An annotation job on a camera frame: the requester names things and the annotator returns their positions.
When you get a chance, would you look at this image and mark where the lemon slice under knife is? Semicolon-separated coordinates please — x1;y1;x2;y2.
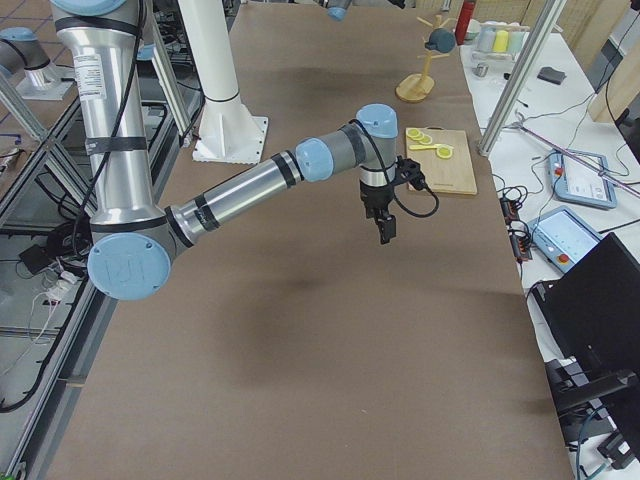
435;144;454;159

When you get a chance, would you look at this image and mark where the yellow cup lying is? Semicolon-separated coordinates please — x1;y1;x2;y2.
492;30;509;53

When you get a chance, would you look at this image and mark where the aluminium frame post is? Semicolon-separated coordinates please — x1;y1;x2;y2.
478;0;567;157

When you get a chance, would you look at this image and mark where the wooden cup storage rack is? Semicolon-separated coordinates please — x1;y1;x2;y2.
395;14;451;103

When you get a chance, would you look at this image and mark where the grey cup lying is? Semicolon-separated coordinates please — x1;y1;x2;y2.
476;25;496;53

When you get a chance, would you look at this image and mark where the blue teach pendant tablet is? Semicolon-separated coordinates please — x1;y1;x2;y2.
528;206;602;273

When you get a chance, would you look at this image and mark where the red cylinder bottle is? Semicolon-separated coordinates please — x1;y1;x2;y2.
454;0;476;45

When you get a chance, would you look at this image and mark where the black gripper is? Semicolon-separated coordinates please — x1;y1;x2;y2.
359;182;396;245

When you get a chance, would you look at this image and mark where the wooden cutting board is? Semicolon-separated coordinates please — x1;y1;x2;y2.
405;127;477;195

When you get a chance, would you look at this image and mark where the light blue cup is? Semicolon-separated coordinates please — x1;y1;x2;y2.
506;30;527;59

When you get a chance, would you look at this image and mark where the yellow plastic knife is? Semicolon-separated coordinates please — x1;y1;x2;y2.
409;144;453;150

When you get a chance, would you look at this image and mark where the blue mug yellow inside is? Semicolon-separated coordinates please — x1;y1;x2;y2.
424;28;457;54

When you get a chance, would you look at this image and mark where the black square sensor pad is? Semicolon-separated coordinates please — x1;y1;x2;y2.
537;66;566;85

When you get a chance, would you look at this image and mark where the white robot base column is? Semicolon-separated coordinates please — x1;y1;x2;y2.
179;0;268;164

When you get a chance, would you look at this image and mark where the black monitor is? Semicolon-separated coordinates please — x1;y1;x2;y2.
533;233;639;455

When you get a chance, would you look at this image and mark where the small metal cup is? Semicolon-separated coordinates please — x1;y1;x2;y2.
473;62;489;78

